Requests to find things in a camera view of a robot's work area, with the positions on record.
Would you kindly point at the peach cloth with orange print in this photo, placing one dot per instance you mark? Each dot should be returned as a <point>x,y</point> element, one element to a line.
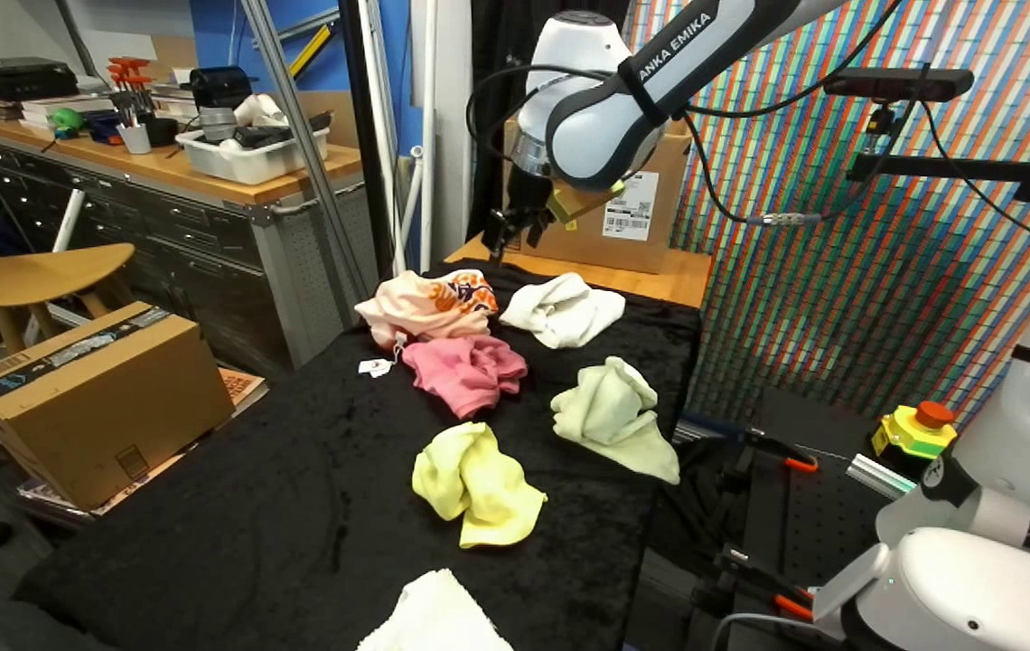
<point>417,310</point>

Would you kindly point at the wooden top workbench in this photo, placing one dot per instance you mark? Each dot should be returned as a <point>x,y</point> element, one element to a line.
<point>210,240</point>

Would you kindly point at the yellow cloth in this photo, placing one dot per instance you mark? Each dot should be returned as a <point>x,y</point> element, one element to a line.
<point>477,484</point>

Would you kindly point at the small white paper scrap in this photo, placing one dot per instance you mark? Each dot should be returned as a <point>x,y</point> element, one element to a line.
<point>372,367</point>

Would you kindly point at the slanted aluminium pole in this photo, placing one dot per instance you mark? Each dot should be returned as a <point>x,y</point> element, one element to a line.
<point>299,132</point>

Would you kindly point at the black vertical pole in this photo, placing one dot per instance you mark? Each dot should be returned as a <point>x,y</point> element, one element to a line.
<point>357,122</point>

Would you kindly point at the colourful patterned backdrop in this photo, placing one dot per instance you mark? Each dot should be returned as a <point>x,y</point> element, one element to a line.
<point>805,302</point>

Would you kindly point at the small white cloth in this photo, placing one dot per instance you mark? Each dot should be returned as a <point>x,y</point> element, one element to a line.
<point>434,616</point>

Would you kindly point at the black table cover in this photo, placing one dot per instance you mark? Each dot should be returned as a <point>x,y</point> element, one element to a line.
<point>299,544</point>

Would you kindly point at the black stereo camera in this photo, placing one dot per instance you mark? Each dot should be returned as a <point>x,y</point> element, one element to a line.
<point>896,82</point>

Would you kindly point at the cardboard box with black tape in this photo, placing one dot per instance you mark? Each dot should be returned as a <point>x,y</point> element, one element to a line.
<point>90,422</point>

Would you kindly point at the yellow red emergency stop button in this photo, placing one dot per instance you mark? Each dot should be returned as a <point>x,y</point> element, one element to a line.
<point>912,437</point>

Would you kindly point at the pale green cloth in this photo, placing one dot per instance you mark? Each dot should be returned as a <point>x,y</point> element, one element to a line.
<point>607,416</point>

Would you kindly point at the black cup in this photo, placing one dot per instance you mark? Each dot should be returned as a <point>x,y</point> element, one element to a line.
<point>222,95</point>

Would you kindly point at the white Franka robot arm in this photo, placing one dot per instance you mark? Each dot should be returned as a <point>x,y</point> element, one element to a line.
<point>589,122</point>

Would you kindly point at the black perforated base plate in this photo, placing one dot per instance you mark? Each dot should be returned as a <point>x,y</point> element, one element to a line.
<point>816,529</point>

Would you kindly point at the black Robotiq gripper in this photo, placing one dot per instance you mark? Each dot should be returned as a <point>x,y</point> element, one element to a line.
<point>529,192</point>

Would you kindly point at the white plastic bin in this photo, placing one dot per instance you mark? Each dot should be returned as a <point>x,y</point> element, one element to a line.
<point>248,162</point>

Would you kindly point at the black equipment case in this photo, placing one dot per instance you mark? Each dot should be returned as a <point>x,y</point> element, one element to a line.
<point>20,79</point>

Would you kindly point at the low wooden table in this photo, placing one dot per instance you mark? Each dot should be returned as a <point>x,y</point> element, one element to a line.
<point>658,279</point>

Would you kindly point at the small green object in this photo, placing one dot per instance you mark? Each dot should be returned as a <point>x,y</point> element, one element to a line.
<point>61,122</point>

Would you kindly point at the wooden stool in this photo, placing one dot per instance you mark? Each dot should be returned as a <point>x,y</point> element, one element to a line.
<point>29,275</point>

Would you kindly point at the pink cloth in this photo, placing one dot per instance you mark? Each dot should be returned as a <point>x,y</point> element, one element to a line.
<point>463,373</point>

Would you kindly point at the cream white towel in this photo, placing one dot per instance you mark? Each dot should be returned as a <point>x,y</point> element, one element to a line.
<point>560,311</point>

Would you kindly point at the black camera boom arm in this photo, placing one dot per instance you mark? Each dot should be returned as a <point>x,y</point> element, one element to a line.
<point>935,168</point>

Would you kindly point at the cardboard box with white label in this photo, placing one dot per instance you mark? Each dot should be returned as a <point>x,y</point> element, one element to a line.
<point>658,249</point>

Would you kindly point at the silver metal bar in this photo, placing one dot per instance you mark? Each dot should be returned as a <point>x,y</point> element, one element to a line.
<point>881,474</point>

